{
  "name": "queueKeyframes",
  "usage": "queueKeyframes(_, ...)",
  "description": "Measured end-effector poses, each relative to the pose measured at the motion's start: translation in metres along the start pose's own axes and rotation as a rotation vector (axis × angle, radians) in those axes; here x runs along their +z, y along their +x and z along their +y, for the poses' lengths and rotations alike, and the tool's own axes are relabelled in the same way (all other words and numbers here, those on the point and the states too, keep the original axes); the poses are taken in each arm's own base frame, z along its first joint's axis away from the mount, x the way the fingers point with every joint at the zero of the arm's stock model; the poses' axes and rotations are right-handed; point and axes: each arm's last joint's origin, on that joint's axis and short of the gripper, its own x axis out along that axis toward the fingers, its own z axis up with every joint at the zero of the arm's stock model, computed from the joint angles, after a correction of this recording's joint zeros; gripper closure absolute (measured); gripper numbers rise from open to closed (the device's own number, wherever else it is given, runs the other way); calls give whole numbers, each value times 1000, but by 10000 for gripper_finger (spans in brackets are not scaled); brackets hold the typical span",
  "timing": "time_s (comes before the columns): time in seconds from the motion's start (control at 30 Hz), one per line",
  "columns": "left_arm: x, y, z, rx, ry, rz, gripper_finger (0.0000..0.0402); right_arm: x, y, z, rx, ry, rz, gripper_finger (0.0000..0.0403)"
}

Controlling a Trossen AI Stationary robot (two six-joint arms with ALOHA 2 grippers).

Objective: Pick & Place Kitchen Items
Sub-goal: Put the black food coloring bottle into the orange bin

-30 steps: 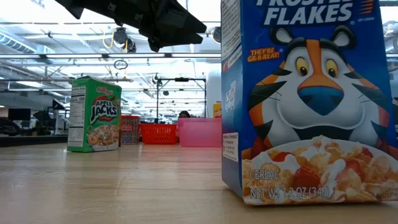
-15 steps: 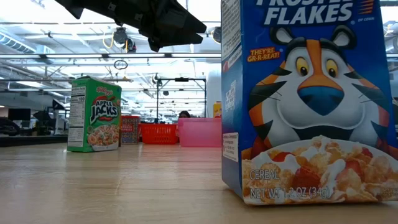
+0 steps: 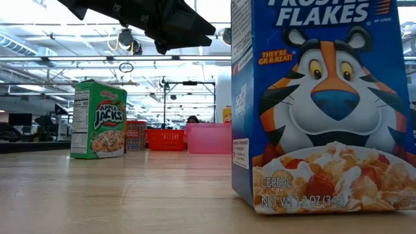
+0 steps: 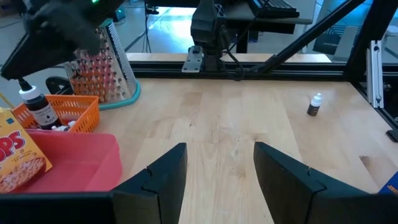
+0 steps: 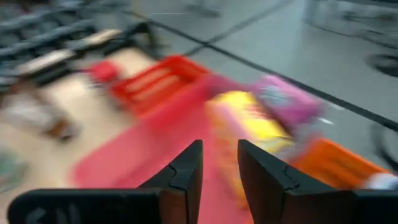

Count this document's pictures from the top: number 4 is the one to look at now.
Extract small white black bottle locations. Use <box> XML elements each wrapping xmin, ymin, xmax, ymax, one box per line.
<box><xmin>18</xmin><ymin>78</ymin><xmax>63</xmax><ymax>131</ymax></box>

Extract black keyboard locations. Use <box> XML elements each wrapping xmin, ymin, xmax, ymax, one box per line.
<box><xmin>247</xmin><ymin>0</ymin><xmax>301</xmax><ymax>19</ymax></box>

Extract teal-trimmed metal box grater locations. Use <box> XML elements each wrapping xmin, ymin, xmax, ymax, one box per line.
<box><xmin>63</xmin><ymin>17</ymin><xmax>142</xmax><ymax>111</ymax></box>

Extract silver aluminium bracket bar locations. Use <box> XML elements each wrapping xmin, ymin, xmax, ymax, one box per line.
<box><xmin>366</xmin><ymin>39</ymin><xmax>386</xmax><ymax>109</ymax></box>

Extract small white-capped dropper bottle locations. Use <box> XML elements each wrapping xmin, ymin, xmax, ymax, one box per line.
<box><xmin>307</xmin><ymin>92</ymin><xmax>323</xmax><ymax>117</ymax></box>

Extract pink plastic bin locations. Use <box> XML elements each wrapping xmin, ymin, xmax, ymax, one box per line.
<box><xmin>0</xmin><ymin>129</ymin><xmax>123</xmax><ymax>194</ymax></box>

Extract black aluminium table frame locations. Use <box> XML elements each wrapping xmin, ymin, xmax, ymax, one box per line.
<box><xmin>127</xmin><ymin>0</ymin><xmax>398</xmax><ymax>142</ymax></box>

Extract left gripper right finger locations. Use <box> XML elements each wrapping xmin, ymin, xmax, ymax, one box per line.
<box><xmin>253</xmin><ymin>141</ymin><xmax>379</xmax><ymax>224</ymax></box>

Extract blue Frosted Flakes cereal box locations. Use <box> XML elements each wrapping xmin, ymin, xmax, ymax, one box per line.
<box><xmin>377</xmin><ymin>170</ymin><xmax>398</xmax><ymax>195</ymax></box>

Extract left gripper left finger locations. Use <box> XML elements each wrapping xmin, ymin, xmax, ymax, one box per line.
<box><xmin>111</xmin><ymin>142</ymin><xmax>188</xmax><ymax>224</ymax></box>

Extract orange plastic basket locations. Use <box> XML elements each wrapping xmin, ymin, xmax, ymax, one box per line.
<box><xmin>12</xmin><ymin>94</ymin><xmax>101</xmax><ymax>134</ymax></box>

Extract yellow Corn Pops cereal box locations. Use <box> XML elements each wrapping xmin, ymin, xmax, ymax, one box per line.
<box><xmin>0</xmin><ymin>107</ymin><xmax>53</xmax><ymax>194</ymax></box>

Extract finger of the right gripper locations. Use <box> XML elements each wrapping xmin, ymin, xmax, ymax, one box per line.
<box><xmin>0</xmin><ymin>18</ymin><xmax>103</xmax><ymax>81</ymax></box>

